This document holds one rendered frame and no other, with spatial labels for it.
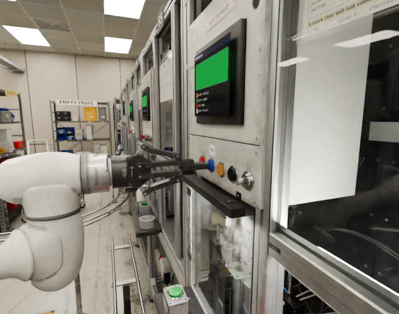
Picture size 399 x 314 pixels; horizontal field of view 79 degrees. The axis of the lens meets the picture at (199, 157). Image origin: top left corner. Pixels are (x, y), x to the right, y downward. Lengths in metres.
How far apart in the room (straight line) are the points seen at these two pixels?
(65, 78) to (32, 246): 7.33
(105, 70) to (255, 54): 7.38
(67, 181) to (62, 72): 7.33
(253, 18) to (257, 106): 0.16
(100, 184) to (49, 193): 0.09
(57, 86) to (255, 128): 7.48
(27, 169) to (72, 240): 0.17
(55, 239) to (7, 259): 0.08
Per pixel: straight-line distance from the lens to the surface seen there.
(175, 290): 0.83
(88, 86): 7.73
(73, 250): 0.60
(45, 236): 0.58
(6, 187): 0.58
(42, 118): 7.83
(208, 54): 0.63
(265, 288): 0.55
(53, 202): 0.56
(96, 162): 0.56
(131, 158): 0.58
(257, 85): 0.47
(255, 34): 0.50
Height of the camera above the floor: 1.54
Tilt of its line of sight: 9 degrees down
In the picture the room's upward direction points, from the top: straight up
